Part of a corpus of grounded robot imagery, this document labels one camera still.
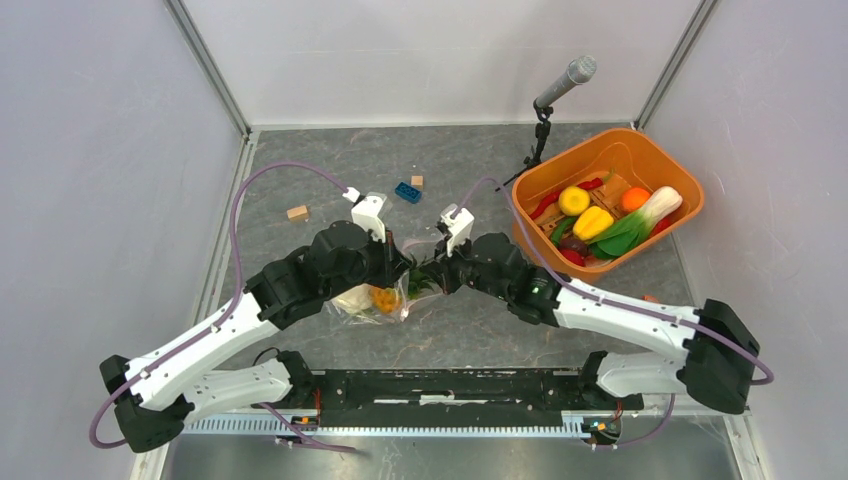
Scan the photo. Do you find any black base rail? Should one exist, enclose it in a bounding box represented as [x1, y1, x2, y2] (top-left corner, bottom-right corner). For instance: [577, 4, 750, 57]
[273, 368, 644, 428]

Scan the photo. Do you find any tan plastic toy crate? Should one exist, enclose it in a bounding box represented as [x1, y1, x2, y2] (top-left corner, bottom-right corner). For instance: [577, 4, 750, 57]
[533, 174, 631, 233]

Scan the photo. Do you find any dark purple toy fruit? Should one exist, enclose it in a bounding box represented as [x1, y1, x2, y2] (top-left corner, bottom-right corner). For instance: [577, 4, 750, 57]
[559, 235, 591, 257]

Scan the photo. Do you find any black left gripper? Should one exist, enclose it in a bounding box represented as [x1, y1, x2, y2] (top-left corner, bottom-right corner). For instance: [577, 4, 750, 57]
[325, 223, 413, 300]

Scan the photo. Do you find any toy bok choy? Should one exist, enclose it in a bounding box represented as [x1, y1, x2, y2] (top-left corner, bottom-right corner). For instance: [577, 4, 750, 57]
[589, 186, 683, 260]

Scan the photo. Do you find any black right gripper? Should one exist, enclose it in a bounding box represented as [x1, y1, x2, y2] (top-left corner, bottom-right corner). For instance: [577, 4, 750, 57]
[420, 230, 511, 303]

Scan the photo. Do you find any toy pineapple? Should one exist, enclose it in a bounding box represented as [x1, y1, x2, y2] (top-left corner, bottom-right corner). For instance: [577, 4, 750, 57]
[371, 268, 437, 314]

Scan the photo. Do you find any wooden block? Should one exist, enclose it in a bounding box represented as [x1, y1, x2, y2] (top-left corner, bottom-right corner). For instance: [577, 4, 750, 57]
[287, 205, 310, 223]

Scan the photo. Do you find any toy cauliflower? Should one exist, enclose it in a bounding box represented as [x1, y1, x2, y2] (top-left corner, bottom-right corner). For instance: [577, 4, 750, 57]
[331, 284, 374, 315]

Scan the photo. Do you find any blue lego brick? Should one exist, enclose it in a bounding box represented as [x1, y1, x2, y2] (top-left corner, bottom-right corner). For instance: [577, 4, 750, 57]
[395, 182, 422, 204]

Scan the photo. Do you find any red toy tomato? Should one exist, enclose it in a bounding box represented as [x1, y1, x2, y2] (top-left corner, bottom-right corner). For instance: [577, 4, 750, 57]
[559, 248, 586, 267]

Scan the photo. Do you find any yellow toy banana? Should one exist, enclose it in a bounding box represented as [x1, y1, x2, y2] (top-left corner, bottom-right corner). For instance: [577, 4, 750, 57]
[572, 206, 615, 243]

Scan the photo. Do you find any clear pink-dotted zip bag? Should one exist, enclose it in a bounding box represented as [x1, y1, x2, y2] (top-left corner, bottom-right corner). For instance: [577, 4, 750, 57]
[325, 235, 444, 325]

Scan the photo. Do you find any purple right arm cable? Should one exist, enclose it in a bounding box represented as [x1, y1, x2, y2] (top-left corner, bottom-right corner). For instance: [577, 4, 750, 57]
[451, 176, 775, 452]

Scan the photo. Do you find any toy lemon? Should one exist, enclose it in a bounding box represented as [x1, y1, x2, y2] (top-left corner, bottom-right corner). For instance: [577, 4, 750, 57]
[557, 186, 591, 217]

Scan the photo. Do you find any red toy chili pepper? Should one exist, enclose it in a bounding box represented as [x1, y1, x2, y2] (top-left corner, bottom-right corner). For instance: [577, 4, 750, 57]
[530, 177, 605, 219]

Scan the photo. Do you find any grey microphone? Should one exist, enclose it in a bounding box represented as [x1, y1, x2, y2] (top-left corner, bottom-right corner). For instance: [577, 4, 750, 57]
[533, 55, 597, 110]

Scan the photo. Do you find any orange plastic bin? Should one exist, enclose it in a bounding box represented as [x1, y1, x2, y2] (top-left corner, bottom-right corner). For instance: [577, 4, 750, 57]
[511, 128, 704, 283]

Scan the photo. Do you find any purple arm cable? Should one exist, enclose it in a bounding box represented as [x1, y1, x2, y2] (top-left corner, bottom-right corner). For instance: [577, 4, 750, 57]
[451, 176, 775, 452]
[88, 160, 362, 454]

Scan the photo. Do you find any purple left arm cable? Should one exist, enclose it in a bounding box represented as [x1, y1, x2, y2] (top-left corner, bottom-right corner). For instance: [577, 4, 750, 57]
[88, 160, 362, 454]

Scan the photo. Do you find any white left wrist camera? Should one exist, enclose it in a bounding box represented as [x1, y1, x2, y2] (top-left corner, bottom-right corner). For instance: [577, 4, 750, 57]
[343, 187, 392, 243]

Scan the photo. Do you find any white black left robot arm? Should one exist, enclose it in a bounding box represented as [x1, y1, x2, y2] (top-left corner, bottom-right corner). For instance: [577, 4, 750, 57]
[100, 221, 412, 453]

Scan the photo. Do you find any green toy cucumber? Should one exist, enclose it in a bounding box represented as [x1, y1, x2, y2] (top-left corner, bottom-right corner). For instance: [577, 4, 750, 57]
[549, 217, 577, 247]

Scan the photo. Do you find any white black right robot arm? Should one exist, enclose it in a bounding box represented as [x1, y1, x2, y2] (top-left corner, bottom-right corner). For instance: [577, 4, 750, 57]
[426, 233, 773, 414]

